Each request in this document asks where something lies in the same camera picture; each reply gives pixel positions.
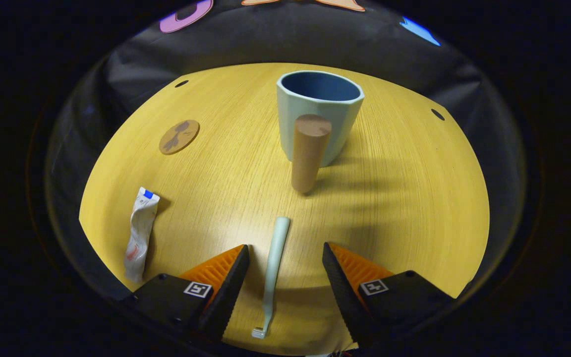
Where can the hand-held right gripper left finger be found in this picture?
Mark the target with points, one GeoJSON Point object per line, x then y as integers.
{"type": "Point", "coordinates": [231, 287]}

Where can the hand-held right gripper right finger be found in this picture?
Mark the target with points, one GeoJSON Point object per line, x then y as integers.
{"type": "Point", "coordinates": [340, 287]}

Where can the pale green toothbrush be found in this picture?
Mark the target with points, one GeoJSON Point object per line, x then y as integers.
{"type": "Point", "coordinates": [274, 258]}

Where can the white toothpaste tube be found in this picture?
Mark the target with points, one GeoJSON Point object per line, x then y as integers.
{"type": "Point", "coordinates": [139, 233]}

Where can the round cork coaster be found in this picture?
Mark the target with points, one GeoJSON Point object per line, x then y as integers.
{"type": "Point", "coordinates": [179, 137]}

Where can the wooden desktop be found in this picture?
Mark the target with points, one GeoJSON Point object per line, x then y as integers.
{"type": "Point", "coordinates": [216, 188]}

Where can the black backdrop cloth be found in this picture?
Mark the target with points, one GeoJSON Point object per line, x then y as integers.
{"type": "Point", "coordinates": [265, 39]}

